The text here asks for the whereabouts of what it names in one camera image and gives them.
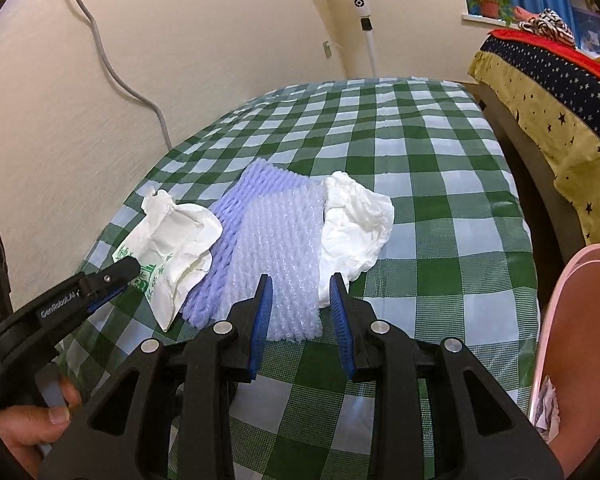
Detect white bag with green print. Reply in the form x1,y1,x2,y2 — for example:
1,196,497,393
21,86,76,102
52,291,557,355
112,187,224,332

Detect purple foam net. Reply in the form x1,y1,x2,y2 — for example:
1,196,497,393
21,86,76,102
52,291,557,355
180,159,261,331

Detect white windowsill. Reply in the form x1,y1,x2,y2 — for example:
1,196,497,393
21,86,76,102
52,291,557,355
461,12,523,26

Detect green checkered tablecloth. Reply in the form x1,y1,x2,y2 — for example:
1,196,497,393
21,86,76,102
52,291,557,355
62,77,541,480

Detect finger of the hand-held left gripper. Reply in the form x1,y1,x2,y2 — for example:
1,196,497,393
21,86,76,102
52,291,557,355
86,280,131,313
77,255,142,295

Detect clear plastic bag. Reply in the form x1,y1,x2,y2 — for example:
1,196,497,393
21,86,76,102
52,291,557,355
529,375,562,443

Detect pale lilac foam net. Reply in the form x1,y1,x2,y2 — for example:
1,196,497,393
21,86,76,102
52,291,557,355
225,175,327,343

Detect white standing fan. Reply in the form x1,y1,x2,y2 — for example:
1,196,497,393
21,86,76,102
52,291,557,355
292,0,388,78

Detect star-print quilt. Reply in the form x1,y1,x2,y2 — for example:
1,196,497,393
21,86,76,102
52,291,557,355
467,30,600,248

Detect clear storage box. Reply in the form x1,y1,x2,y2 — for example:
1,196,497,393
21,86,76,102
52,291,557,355
570,2,600,53

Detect pink plastic bin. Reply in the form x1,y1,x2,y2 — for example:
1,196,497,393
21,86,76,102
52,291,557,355
527,243,600,466

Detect grey wall cable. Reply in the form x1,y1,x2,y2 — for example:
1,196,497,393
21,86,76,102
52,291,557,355
65,0,173,150

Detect striped clothes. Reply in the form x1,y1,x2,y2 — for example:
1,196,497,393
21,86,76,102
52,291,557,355
519,8,576,43

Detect red blanket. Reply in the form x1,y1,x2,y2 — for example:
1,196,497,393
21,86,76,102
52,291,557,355
487,27,600,93

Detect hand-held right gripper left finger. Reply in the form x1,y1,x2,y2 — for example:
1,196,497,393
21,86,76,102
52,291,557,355
40,274,273,480

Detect white plastic bag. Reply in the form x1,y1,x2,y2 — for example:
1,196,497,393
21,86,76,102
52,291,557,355
317,170,396,311

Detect person's left hand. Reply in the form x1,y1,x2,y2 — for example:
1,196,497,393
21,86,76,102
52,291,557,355
0,377,83,466

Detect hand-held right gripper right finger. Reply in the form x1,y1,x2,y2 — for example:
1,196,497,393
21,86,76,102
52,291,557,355
329,272,566,480

